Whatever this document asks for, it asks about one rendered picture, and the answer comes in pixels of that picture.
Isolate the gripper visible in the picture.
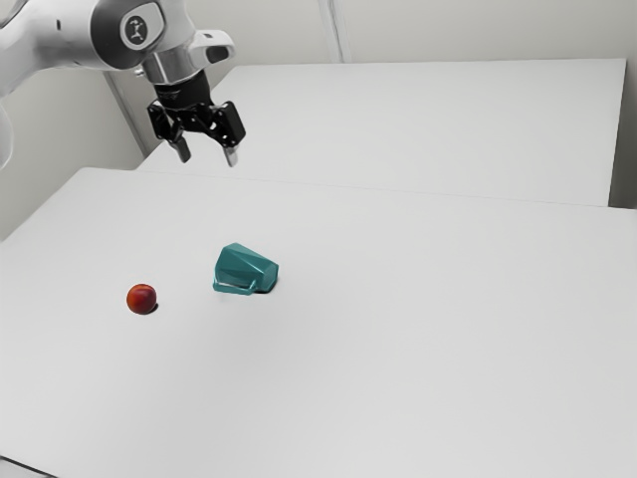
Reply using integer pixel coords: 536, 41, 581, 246
146, 71, 247, 168

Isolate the red apple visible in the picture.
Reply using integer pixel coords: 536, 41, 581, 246
125, 283, 159, 316

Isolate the teal faceted mug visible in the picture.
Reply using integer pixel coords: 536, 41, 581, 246
211, 242, 281, 297

